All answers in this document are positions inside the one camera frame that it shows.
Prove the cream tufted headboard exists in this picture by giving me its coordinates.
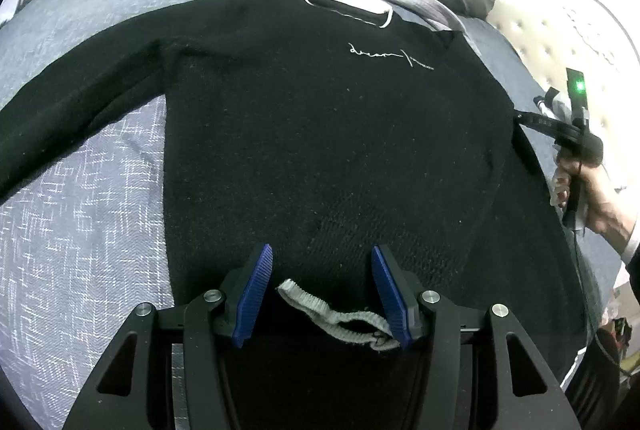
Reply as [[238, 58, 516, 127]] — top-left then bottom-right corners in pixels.
[[477, 0, 640, 231]]

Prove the white knit cord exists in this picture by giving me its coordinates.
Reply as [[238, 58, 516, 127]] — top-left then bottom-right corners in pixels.
[[277, 279, 401, 353]]

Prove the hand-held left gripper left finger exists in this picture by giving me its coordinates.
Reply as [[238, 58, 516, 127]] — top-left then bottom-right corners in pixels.
[[62, 244, 275, 430]]

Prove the person's right forearm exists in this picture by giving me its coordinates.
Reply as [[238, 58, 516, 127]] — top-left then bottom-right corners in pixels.
[[617, 230, 640, 275]]

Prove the grey folded garment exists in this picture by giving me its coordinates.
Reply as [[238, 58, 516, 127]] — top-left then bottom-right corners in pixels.
[[534, 86, 573, 123]]

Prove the person's right hand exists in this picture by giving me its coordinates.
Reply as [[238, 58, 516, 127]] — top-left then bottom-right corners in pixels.
[[550, 159, 638, 255]]

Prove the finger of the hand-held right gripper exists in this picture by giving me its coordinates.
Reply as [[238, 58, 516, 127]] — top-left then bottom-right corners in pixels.
[[514, 109, 563, 137]]

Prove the black knit sweater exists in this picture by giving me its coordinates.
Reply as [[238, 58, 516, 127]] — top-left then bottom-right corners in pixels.
[[0, 0, 603, 430]]

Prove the black cable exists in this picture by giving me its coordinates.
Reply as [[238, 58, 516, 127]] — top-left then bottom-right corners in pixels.
[[570, 220, 601, 328]]

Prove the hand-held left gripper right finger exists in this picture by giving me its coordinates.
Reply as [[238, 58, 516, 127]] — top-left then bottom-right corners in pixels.
[[370, 245, 581, 430]]

